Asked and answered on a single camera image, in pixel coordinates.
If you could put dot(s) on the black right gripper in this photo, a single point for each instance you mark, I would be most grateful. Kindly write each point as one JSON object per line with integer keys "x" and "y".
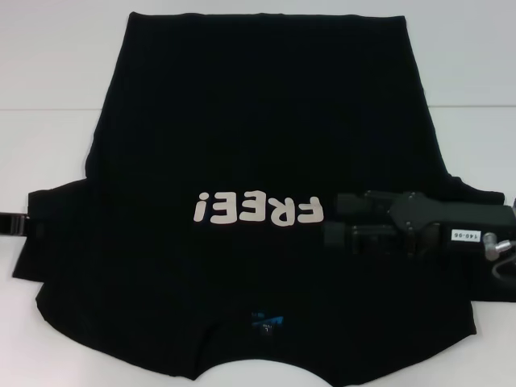
{"x": 463, "y": 217}

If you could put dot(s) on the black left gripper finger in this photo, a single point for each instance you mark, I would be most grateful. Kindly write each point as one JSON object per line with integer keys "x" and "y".
{"x": 16, "y": 223}

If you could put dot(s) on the black shirt with FREE print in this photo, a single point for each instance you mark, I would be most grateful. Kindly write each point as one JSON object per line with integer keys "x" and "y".
{"x": 258, "y": 121}

